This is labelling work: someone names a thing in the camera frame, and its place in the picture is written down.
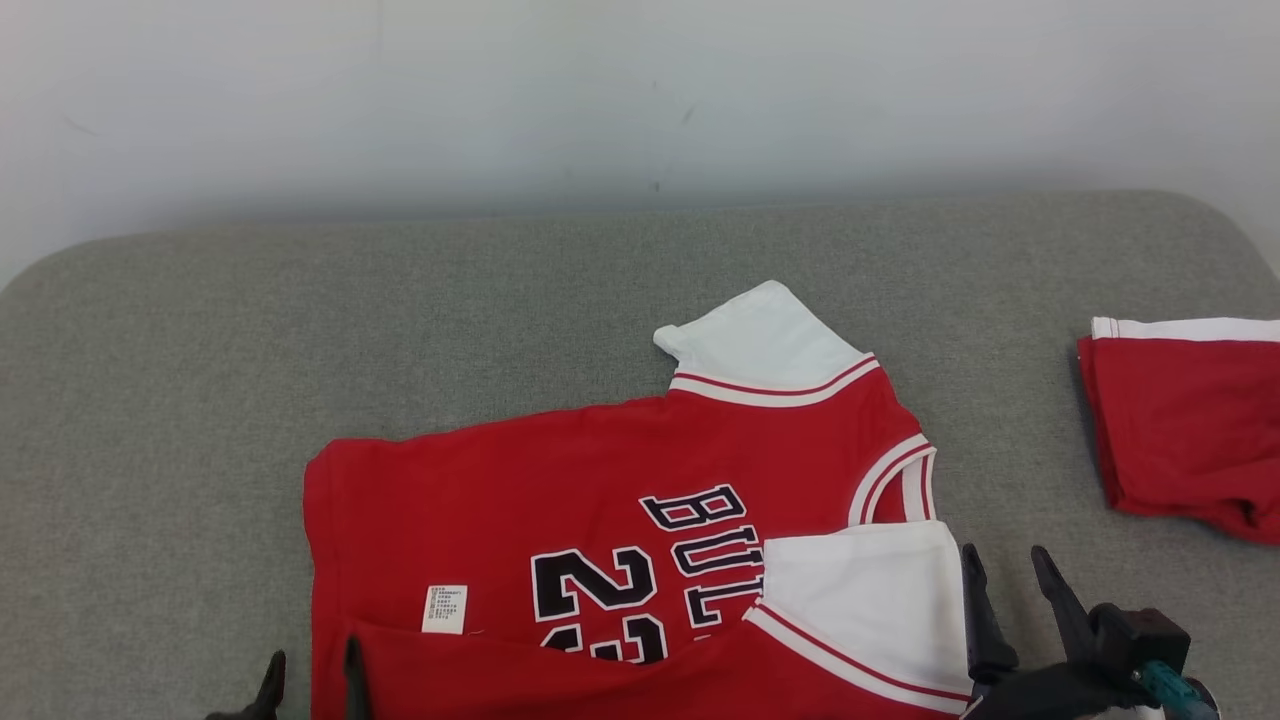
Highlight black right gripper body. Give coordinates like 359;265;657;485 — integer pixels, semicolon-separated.
963;663;1166;720

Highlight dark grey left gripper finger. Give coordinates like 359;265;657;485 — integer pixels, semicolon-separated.
343;635;372;720
235;650;287;720

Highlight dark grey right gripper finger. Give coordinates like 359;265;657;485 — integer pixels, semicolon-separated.
960;543;1020;687
1030;545;1094;669

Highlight red shorts white hem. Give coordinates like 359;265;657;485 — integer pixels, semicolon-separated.
1077;317;1280;546

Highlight red basketball jersey white sleeves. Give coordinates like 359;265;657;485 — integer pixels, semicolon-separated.
303;280;976;720

